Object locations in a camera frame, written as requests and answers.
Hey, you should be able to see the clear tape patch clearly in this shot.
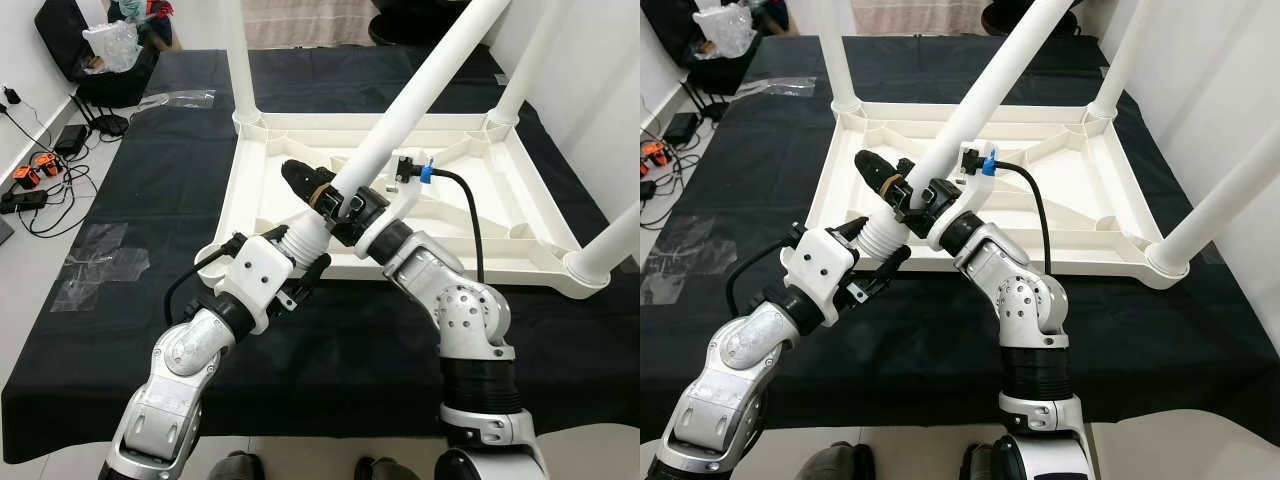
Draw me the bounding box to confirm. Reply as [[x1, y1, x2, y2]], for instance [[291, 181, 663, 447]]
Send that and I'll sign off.
[[644, 214, 743, 308], [49, 221, 153, 313]]

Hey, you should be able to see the white plastic table top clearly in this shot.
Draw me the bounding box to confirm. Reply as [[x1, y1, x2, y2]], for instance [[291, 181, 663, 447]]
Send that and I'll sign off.
[[804, 99, 1193, 292], [196, 109, 613, 300]]

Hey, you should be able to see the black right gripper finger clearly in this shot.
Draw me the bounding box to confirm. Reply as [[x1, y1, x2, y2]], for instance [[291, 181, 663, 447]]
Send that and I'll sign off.
[[852, 149, 918, 211], [279, 157, 343, 218]]

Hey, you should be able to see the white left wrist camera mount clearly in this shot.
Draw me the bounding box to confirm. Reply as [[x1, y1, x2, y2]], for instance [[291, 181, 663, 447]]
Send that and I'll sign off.
[[212, 232, 300, 338], [779, 226, 859, 328]]

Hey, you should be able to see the large black bowl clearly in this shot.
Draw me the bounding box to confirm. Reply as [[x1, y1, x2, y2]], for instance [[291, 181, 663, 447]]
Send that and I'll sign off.
[[981, 0, 1083, 38], [369, 0, 468, 48]]

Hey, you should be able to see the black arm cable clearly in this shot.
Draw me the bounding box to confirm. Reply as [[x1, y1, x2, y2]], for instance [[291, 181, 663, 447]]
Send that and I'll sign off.
[[993, 159, 1053, 278], [428, 167, 488, 288], [724, 228, 808, 323], [162, 233, 248, 328]]

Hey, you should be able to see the black power adapter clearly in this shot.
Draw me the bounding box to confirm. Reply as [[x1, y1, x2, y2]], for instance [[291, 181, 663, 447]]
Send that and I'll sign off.
[[664, 111, 703, 145], [54, 124, 91, 158]]

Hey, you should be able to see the black power strip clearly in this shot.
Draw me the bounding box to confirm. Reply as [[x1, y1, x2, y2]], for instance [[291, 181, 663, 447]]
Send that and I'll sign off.
[[0, 189, 51, 215]]

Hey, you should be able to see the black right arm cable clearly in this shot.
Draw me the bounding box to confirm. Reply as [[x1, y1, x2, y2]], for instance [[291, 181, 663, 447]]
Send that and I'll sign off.
[[428, 167, 488, 288], [993, 159, 1053, 278]]

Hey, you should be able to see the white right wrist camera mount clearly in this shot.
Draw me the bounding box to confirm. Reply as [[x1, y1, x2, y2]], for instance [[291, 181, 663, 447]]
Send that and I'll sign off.
[[354, 149, 433, 258], [924, 144, 998, 253]]

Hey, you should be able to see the white plastic table leg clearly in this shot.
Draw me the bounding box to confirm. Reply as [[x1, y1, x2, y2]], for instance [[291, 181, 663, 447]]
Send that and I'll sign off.
[[283, 0, 518, 274], [1144, 124, 1280, 292], [562, 199, 641, 299], [1084, 0, 1168, 123], [809, 0, 865, 115], [487, 0, 578, 128], [214, 0, 265, 128], [854, 0, 1083, 268]]

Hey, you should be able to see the clear tape strip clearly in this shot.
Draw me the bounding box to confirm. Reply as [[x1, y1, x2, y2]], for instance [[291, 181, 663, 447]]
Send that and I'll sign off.
[[744, 77, 818, 100], [139, 89, 218, 111]]

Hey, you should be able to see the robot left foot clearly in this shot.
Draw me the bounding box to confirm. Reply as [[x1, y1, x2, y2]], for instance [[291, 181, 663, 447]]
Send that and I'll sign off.
[[799, 439, 875, 480], [204, 449, 265, 480]]

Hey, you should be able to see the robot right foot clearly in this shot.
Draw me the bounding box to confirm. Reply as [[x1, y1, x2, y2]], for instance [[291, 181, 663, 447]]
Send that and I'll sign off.
[[354, 454, 423, 480], [959, 439, 1013, 480]]

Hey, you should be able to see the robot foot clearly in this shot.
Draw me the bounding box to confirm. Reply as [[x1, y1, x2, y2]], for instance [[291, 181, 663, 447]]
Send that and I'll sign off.
[[354, 454, 423, 480], [204, 449, 265, 480], [959, 439, 1013, 480], [799, 439, 875, 480]]

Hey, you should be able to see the black tablecloth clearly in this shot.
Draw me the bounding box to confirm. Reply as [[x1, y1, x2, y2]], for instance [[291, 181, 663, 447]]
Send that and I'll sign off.
[[0, 44, 641, 468], [640, 34, 1280, 443]]

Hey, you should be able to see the black floor chair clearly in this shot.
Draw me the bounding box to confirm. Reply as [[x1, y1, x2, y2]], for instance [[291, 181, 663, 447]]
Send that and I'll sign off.
[[640, 0, 763, 98], [34, 0, 163, 110]]

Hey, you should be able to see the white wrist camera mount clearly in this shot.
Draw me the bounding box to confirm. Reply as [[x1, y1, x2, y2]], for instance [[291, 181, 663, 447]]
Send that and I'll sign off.
[[779, 226, 859, 328], [354, 149, 433, 258], [212, 232, 300, 338], [924, 144, 998, 253]]

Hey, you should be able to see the beige cloth-covered bench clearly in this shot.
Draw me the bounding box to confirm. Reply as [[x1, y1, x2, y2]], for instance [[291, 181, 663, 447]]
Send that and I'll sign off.
[[849, 0, 988, 38], [239, 0, 378, 50]]

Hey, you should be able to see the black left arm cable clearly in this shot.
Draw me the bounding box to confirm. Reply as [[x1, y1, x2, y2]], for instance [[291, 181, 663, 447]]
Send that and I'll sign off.
[[724, 228, 808, 323], [162, 233, 248, 328]]

